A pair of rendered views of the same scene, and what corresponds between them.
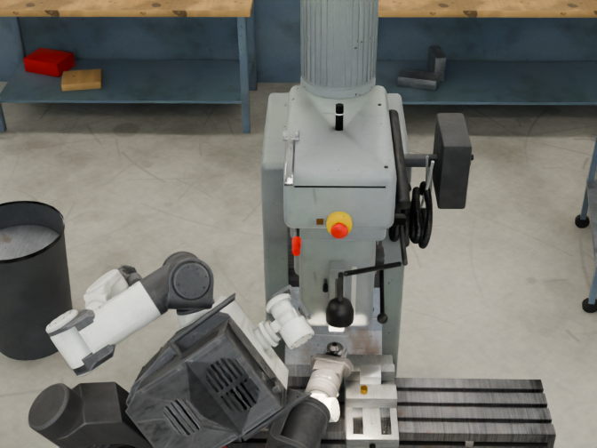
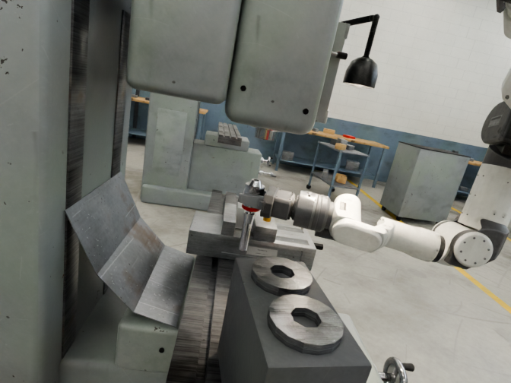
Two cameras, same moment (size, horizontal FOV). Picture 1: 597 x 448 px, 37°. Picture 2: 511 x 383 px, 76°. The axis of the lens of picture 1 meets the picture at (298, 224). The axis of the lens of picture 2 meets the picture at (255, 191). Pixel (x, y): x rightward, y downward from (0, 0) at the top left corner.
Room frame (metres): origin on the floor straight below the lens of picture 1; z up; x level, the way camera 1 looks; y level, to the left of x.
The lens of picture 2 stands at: (2.06, 0.66, 1.37)
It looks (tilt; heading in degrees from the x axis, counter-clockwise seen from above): 16 degrees down; 262
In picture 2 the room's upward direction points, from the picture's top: 11 degrees clockwise
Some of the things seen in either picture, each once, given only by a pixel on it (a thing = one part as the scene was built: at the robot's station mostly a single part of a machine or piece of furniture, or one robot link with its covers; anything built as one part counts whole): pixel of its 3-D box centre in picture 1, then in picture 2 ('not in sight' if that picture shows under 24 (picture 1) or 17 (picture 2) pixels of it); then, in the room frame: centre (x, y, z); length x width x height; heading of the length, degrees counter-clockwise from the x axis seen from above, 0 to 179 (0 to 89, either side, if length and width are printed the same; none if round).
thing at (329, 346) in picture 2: not in sight; (277, 352); (1.93, 0.29, 1.04); 0.22 x 0.12 x 0.20; 97
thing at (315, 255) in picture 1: (337, 262); (279, 52); (1.96, -0.10, 1.47); 0.21 x 0.19 x 0.32; 88
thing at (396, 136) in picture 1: (395, 156); not in sight; (1.98, -0.25, 1.79); 0.45 x 0.04 x 0.04; 178
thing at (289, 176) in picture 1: (290, 156); not in sight; (1.80, 0.02, 1.89); 0.24 x 0.04 x 0.01; 178
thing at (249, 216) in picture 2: not in sight; (246, 229); (1.95, -0.10, 1.05); 0.03 x 0.03 x 0.11
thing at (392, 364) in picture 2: not in sight; (383, 376); (1.45, -0.09, 0.64); 0.16 x 0.12 x 0.12; 178
